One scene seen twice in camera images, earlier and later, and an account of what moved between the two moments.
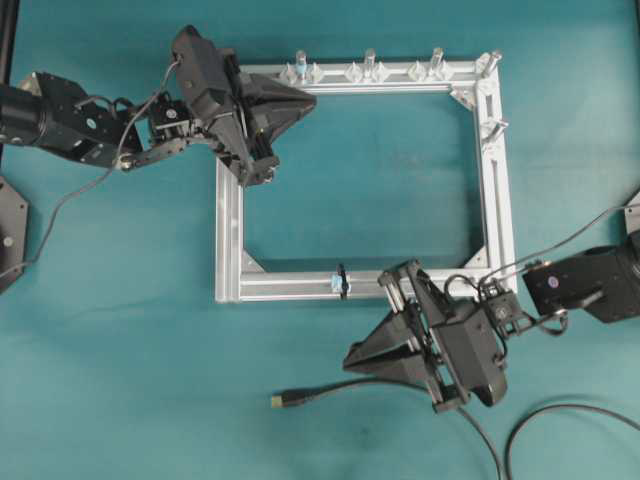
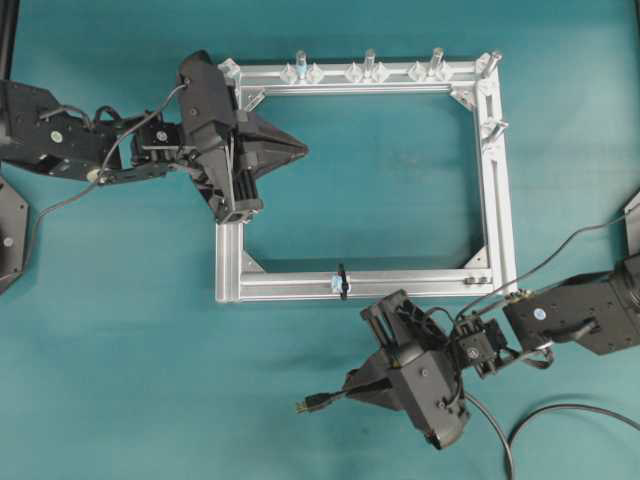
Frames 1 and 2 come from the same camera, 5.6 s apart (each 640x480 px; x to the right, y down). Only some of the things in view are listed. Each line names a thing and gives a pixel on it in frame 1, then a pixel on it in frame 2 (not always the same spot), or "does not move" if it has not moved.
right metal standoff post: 438,64 does not move
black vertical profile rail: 8,25 does not move
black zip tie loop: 345,287 does not move
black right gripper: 409,330 -> 411,332
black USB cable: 277,401 -> 314,401
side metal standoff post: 495,131 does not move
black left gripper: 259,101 -> 229,150
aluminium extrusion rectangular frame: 477,82 does not move
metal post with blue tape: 301,65 does not move
